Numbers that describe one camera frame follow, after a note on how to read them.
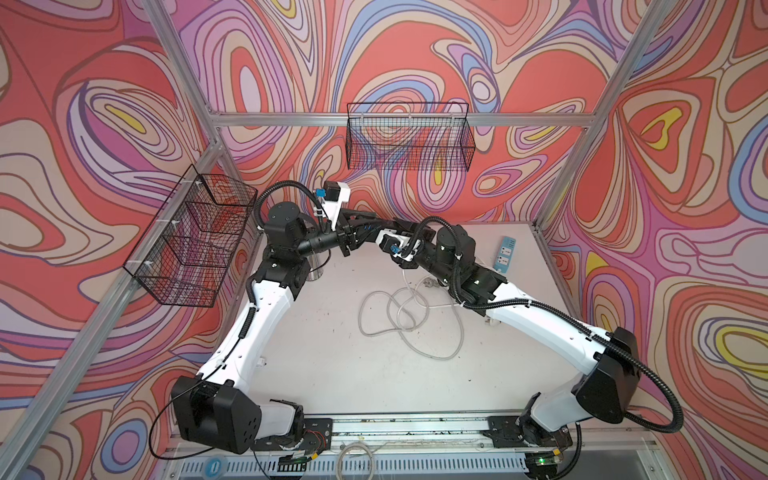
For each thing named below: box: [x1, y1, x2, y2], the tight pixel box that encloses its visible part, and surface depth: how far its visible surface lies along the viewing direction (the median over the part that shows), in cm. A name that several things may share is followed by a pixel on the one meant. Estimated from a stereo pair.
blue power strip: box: [494, 236, 517, 273], surface depth 109 cm
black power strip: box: [452, 264, 498, 317], surface depth 55 cm
